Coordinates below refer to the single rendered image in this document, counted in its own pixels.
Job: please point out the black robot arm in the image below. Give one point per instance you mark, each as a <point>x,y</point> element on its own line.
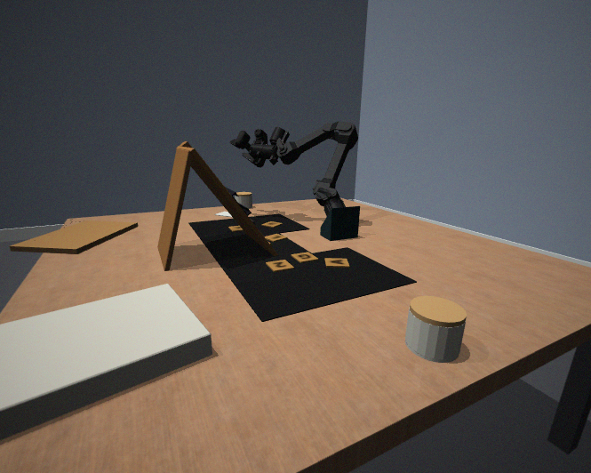
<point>324,189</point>

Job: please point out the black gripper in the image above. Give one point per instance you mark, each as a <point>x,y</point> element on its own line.
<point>255,149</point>

